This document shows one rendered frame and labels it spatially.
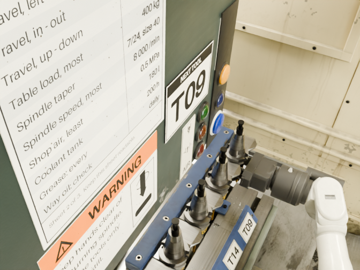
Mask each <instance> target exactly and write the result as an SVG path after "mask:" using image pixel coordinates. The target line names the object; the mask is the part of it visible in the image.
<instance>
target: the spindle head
mask: <svg viewBox="0 0 360 270"><path fill-rule="evenodd" d="M234 1H235V0H166V30H165V64H164V111H165V87H166V86H167V85H168V84H169V83H170V82H171V81H172V80H173V79H174V78H175V77H176V76H177V75H178V74H179V73H180V72H181V71H182V70H183V69H184V68H185V67H186V66H187V65H188V64H189V63H190V62H191V61H192V60H193V59H194V58H195V57H196V56H197V55H198V54H199V53H200V52H201V51H202V50H203V49H204V48H205V47H206V46H207V45H208V44H209V43H210V42H211V41H212V40H213V50H212V60H211V69H210V75H209V85H208V94H207V95H206V96H205V97H204V98H203V100H202V101H201V102H200V103H199V104H198V105H197V107H196V108H195V109H194V111H193V112H192V113H191V114H190V115H189V116H188V118H187V119H186V120H185V121H184V122H183V124H182V125H181V126H180V127H179V128H178V129H177V131H176V132H175V133H174V134H173V135H172V136H171V138H170V139H169V140H168V141H167V142H166V143H164V120H163V121H162V122H161V123H160V124H159V125H158V126H157V127H156V128H155V129H154V131H153V132H152V133H151V134H150V135H149V136H148V137H147V138H146V139H145V140H144V142H143V143H142V144H141V145H140V146H139V147H138V148H137V149H136V150H135V151H134V152H133V154H132V155H131V156H130V157H129V158H128V159H127V160H126V161H125V162H124V163H123V165H122V166H121V167H120V168H119V169H118V170H117V171H116V172H115V173H114V174H113V176H112V177H111V178H110V179H109V180H108V181H107V182H106V184H105V185H104V186H103V187H102V188H101V189H100V190H99V191H98V192H97V194H96V195H95V196H94V197H93V198H92V199H91V200H90V201H89V202H88V203H87V204H86V206H85V207H84V208H83V209H82V210H81V211H80V212H79V213H78V214H77V215H76V217H75V218H74V219H73V220H72V221H71V222H70V223H69V224H68V225H67V226H66V228H65V229H64V230H63V231H62V232H61V233H60V234H59V235H58V236H57V237H56V238H55V240H54V241H53V242H52V243H51V244H50V245H49V246H48V247H47V248H46V249H45V250H43V248H42V245H41V242H40V239H39V237H38V234H37V232H36V229H35V226H34V223H33V220H32V218H31V215H30V213H29V210H28V207H27V204H26V202H25V199H24V196H23V193H22V191H21V188H20V185H19V183H18V180H17V177H16V175H15V172H14V170H13V166H12V164H11V161H10V158H9V156H8V153H7V151H6V148H5V145H4V142H3V139H2V136H1V134H0V270H40V269H39V266H38V264H37V262H38V261H39V260H40V258H41V257H42V256H43V255H44V254H45V253H46V252H47V251H48V250H49V248H50V247H51V246H52V245H53V244H54V243H55V242H56V241H57V240H58V239H59V237H60V236H61V235H62V234H63V233H64V232H65V231H66V230H67V228H68V227H69V226H70V225H71V224H72V223H73V222H74V220H75V219H76V218H77V217H78V216H79V215H80V214H81V213H82V212H83V210H84V209H85V208H86V207H87V206H88V205H89V204H90V203H91V202H92V201H93V199H94V198H95V197H96V196H97V195H98V194H99V193H100V192H101V191H102V189H103V188H104V187H105V186H106V185H107V184H108V183H109V182H110V181H111V180H112V178H113V177H114V176H115V175H116V174H117V173H118V172H119V171H120V170H121V169H122V167H123V166H124V165H125V164H126V163H127V162H128V160H129V159H130V158H132V156H133V155H134V154H135V153H136V152H137V150H138V149H139V148H140V147H141V146H142V145H143V144H144V143H145V142H146V140H147V139H148V138H149V137H150V136H151V135H152V134H153V133H154V132H155V131H156V130H157V200H156V202H155V203H154V204H153V206H152V207H151V208H150V210H149V211H148V212H147V214H146V215H145V216H144V218H143V219H142V220H141V221H140V223H139V224H138V225H137V227H136V228H135V230H134V231H133V232H132V234H131V235H130V236H129V238H128V239H127V240H126V242H125V243H124V244H123V246H122V247H121V248H120V250H119V251H118V252H117V253H116V255H115V256H114V257H113V259H112V260H111V262H110V263H109V264H108V266H107V267H106V268H105V270H114V269H115V267H116V266H117V265H118V263H119V262H120V261H121V259H122V258H123V257H124V255H125V254H126V253H127V251H128V249H129V248H130V247H131V245H132V244H133V243H134V241H135V240H136V239H137V237H138V236H139V235H140V233H141V232H142V230H143V229H144V228H145V227H146V225H147V224H148V222H149V221H150V219H151V218H152V217H153V215H154V214H155V213H156V211H157V210H158V209H159V207H160V206H161V205H162V203H163V202H164V200H165V199H166V197H167V196H168V195H169V193H170V192H171V191H172V189H173V188H174V187H175V185H176V184H177V182H178V181H179V171H180V161H181V144H182V129H183V127H185V125H186V124H187V123H188V121H189V120H190V119H191V118H192V117H193V115H194V114H195V115H196V120H195V126H194V139H193V150H192V162H193V160H194V157H193V155H194V150H195V148H196V146H197V144H198V142H196V140H195V136H196V132H197V129H198V127H199V125H200V124H201V123H198V121H197V114H198V111H199V109H200V107H201V105H202V104H203V103H204V102H205V101H207V102H208V103H209V112H210V107H211V98H212V89H213V80H214V71H215V61H216V52H217V47H218V38H219V29H220V20H221V13H222V12H223V11H224V10H225V9H226V8H227V7H229V6H230V5H231V4H232V3H233V2H234ZM209 112H208V115H207V117H206V118H205V120H204V122H206V123H207V130H208V121H209ZM206 139H207V131H206V134H205V136H204V137H203V139H202V140H204V142H205V144H206ZM192 162H191V163H192Z"/></svg>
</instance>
